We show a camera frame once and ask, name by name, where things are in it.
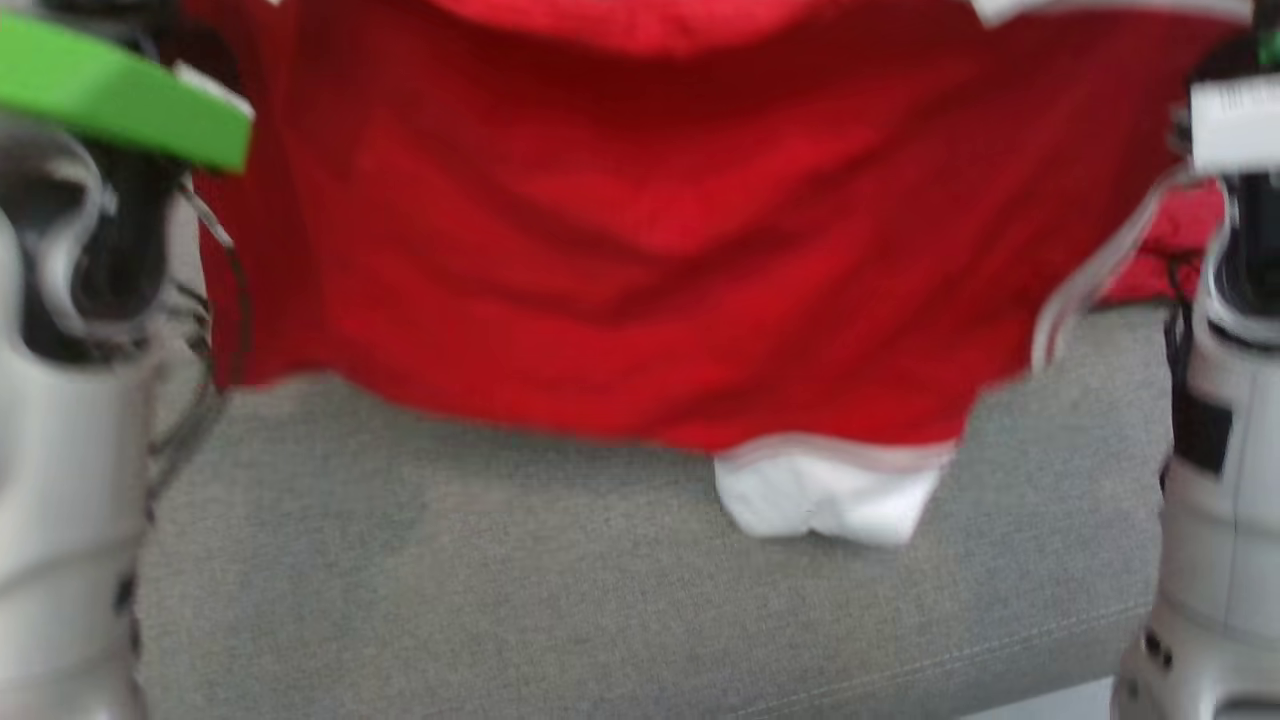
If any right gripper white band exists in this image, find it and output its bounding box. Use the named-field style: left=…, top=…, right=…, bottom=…
left=1185, top=75, right=1280, bottom=176

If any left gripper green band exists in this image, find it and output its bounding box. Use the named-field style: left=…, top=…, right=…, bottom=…
left=0, top=10, right=256, bottom=176

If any red jersey with striped trim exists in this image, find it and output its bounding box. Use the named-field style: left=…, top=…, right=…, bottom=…
left=180, top=0, right=1251, bottom=546

